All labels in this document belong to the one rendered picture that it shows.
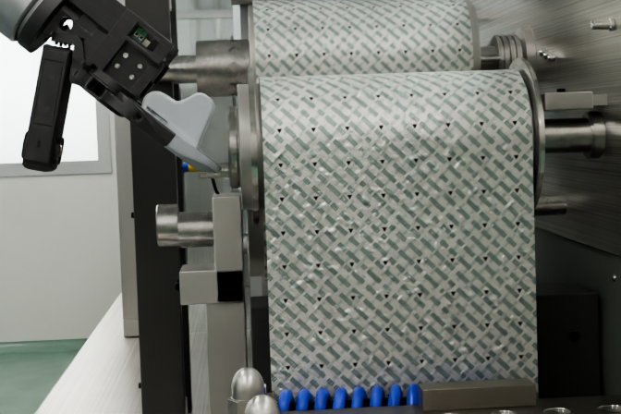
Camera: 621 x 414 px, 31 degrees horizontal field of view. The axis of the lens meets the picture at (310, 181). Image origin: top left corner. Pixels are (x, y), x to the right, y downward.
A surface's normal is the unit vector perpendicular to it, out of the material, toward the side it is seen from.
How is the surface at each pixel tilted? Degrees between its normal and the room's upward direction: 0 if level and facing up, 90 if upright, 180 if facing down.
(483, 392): 90
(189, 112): 90
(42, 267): 90
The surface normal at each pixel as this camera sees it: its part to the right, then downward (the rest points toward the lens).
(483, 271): 0.06, 0.05
